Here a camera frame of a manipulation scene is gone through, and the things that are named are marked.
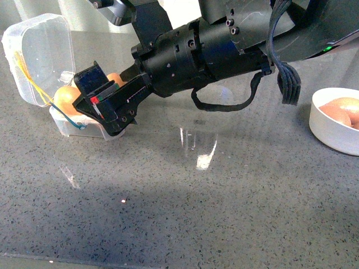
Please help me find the yellow blue rubber band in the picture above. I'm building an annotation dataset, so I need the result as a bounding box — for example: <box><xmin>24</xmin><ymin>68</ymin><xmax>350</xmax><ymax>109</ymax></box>
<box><xmin>15</xmin><ymin>52</ymin><xmax>86</xmax><ymax>130</ymax></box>

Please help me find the brown egg in bowl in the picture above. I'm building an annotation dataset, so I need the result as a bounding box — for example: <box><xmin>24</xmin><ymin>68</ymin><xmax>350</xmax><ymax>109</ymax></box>
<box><xmin>319</xmin><ymin>105</ymin><xmax>352</xmax><ymax>127</ymax></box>

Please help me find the white round bowl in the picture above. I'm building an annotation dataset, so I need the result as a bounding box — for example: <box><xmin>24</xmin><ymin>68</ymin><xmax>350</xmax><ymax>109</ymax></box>
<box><xmin>309</xmin><ymin>87</ymin><xmax>358</xmax><ymax>156</ymax></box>

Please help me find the grey ribbon cable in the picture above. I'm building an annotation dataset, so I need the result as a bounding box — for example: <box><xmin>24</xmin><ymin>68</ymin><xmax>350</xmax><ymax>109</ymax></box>
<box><xmin>266</xmin><ymin>0</ymin><xmax>302</xmax><ymax>106</ymax></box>

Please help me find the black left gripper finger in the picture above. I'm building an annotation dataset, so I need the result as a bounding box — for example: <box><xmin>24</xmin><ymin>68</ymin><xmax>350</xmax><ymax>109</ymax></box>
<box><xmin>74</xmin><ymin>61</ymin><xmax>115</xmax><ymax>101</ymax></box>

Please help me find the brown egg front left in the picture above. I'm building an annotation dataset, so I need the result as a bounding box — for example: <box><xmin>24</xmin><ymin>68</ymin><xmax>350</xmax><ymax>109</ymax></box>
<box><xmin>53</xmin><ymin>86</ymin><xmax>81</xmax><ymax>116</ymax></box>

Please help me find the black sleeved cable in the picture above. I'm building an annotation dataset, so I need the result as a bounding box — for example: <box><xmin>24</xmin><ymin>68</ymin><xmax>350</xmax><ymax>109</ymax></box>
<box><xmin>191</xmin><ymin>71</ymin><xmax>263</xmax><ymax>112</ymax></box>

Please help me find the clear plastic egg box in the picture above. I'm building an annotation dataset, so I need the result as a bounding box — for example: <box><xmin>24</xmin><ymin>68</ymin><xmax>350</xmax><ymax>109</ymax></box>
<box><xmin>2</xmin><ymin>13</ymin><xmax>115</xmax><ymax>141</ymax></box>

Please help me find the brown egg back left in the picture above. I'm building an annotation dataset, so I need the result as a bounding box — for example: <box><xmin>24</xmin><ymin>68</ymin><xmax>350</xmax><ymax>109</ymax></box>
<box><xmin>107</xmin><ymin>73</ymin><xmax>126</xmax><ymax>87</ymax></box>

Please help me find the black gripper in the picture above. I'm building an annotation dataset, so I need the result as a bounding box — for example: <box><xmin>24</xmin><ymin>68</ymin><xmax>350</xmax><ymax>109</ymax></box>
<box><xmin>73</xmin><ymin>19</ymin><xmax>269</xmax><ymax>136</ymax></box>

